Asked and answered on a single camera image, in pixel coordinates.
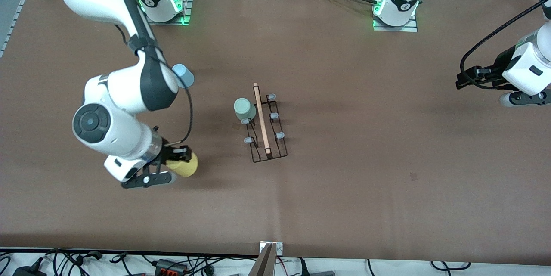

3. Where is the yellow cup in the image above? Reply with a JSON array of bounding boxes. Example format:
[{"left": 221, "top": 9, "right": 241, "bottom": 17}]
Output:
[{"left": 166, "top": 152, "right": 199, "bottom": 178}]

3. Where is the green cup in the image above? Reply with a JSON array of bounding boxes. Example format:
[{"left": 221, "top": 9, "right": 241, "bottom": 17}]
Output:
[{"left": 233, "top": 98, "right": 257, "bottom": 123}]

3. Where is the black wire cup holder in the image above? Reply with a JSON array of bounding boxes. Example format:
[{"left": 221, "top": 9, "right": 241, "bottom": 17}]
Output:
[{"left": 241, "top": 82, "right": 288, "bottom": 164}]

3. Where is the blue cup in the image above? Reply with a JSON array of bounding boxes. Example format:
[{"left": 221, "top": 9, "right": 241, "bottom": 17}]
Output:
[{"left": 172, "top": 64, "right": 195, "bottom": 89}]

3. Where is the red and black connector block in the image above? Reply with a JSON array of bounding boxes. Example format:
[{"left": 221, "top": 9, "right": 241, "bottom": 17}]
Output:
[{"left": 154, "top": 259, "right": 187, "bottom": 275}]

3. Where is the black power adapter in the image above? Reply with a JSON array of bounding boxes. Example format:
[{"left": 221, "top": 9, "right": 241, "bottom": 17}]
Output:
[{"left": 13, "top": 263, "right": 47, "bottom": 276}]

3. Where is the brown table cover sheet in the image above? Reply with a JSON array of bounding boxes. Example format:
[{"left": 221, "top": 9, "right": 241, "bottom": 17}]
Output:
[{"left": 0, "top": 0, "right": 551, "bottom": 264}]

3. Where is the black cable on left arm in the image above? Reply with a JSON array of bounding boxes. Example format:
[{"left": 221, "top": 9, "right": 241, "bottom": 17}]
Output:
[{"left": 460, "top": 0, "right": 551, "bottom": 90}]

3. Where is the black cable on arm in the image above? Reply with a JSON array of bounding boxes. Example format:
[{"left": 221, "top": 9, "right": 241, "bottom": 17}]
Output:
[
  {"left": 114, "top": 24, "right": 194, "bottom": 147},
  {"left": 460, "top": 0, "right": 551, "bottom": 90}
]

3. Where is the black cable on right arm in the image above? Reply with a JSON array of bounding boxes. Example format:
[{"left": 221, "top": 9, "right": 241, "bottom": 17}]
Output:
[{"left": 114, "top": 24, "right": 194, "bottom": 147}]

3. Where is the metal base plate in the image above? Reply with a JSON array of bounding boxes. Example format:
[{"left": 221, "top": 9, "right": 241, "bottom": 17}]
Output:
[
  {"left": 373, "top": 13, "right": 418, "bottom": 32},
  {"left": 146, "top": 7, "right": 191, "bottom": 26}
]

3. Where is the metal edge bracket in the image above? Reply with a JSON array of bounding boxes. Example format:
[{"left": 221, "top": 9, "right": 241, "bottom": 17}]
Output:
[{"left": 260, "top": 242, "right": 284, "bottom": 256}]

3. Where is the grey slanted post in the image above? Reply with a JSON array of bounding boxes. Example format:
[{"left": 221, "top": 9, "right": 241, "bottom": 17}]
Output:
[{"left": 249, "top": 244, "right": 278, "bottom": 276}]

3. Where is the perforated metal rail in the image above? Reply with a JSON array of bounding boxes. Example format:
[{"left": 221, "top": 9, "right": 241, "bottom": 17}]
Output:
[{"left": 0, "top": 0, "right": 33, "bottom": 58}]

